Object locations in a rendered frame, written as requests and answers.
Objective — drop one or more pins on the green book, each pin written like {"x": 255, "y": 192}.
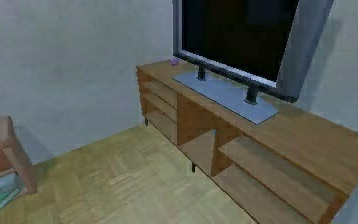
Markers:
{"x": 0, "y": 200}

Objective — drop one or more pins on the small purple bowl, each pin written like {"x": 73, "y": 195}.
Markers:
{"x": 175, "y": 61}

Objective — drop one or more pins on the reddish brown side table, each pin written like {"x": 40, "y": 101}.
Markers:
{"x": 10, "y": 150}

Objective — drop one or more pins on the black television set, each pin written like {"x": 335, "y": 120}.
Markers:
{"x": 240, "y": 36}

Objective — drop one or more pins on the brown wooden shelf cabinet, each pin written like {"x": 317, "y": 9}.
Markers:
{"x": 307, "y": 146}

